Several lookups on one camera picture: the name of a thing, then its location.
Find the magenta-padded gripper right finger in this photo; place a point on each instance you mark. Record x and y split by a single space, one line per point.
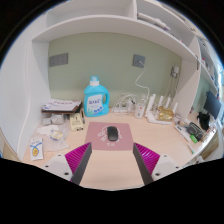
168 165

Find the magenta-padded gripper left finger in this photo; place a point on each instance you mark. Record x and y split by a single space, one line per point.
56 165

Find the black computer mouse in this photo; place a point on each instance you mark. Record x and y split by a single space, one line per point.
112 133

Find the pink mouse pad white drawing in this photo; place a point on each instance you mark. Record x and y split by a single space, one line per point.
96 143

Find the white packet yellow print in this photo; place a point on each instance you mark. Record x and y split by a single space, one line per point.
36 148

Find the clear plastic bags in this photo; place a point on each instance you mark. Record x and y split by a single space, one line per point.
55 135

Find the long white box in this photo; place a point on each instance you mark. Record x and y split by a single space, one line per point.
182 131

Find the black pouch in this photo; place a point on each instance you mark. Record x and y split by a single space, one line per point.
195 130

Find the small yellow carton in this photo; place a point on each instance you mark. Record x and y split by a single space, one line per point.
76 122

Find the white router with antennas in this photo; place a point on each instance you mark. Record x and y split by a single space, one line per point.
151 118

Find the black pen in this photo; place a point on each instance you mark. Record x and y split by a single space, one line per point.
83 116

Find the white power strip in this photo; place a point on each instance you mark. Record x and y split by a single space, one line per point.
121 110

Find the blue detergent bottle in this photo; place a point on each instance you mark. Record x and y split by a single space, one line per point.
94 101

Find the dark monitor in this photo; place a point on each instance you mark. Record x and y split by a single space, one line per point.
212 104

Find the white shelf unit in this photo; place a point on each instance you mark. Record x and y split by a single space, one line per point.
110 25

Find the white wall adapter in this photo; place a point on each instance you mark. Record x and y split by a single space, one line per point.
175 71

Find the grey wall plate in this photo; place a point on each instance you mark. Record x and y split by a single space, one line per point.
58 60

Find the grey wall socket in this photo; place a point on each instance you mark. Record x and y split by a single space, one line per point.
139 61

